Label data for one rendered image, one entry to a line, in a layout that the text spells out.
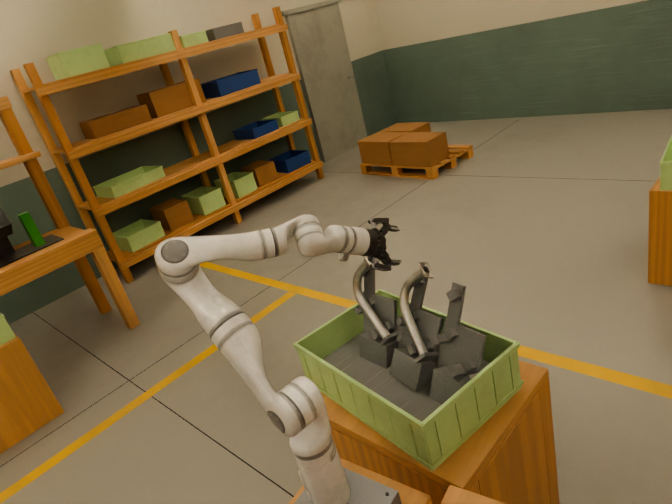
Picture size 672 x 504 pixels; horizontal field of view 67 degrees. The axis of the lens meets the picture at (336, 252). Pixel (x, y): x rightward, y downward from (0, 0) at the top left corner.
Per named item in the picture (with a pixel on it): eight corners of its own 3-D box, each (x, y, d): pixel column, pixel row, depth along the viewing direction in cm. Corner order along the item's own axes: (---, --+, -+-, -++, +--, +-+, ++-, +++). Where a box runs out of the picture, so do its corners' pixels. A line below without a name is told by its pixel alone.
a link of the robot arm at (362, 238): (341, 229, 142) (324, 227, 138) (369, 222, 133) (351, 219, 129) (342, 261, 140) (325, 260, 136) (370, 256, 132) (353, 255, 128)
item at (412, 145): (361, 174, 673) (354, 141, 655) (401, 153, 717) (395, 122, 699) (433, 180, 585) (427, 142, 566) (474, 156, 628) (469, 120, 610)
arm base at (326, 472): (304, 504, 118) (283, 452, 110) (326, 473, 124) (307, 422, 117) (336, 519, 112) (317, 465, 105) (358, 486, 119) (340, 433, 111)
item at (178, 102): (326, 177, 701) (281, 2, 610) (129, 284, 522) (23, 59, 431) (300, 176, 739) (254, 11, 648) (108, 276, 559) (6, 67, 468)
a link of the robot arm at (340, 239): (360, 249, 127) (349, 221, 132) (311, 244, 118) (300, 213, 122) (344, 264, 132) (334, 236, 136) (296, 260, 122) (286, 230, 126)
